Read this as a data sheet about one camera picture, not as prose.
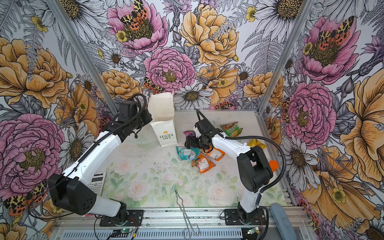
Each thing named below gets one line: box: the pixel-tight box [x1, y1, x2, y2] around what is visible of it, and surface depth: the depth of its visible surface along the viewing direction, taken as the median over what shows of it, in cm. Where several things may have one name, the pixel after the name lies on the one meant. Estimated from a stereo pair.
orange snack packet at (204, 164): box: [191, 154, 216, 174], surface depth 90 cm
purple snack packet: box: [183, 130, 196, 140], surface depth 104 cm
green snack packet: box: [220, 121, 243, 138], surface depth 105 cm
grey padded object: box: [270, 202, 297, 240], surface depth 72 cm
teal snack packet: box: [176, 146, 201, 161], surface depth 94 cm
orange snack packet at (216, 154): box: [205, 147, 226, 161], surface depth 96 cm
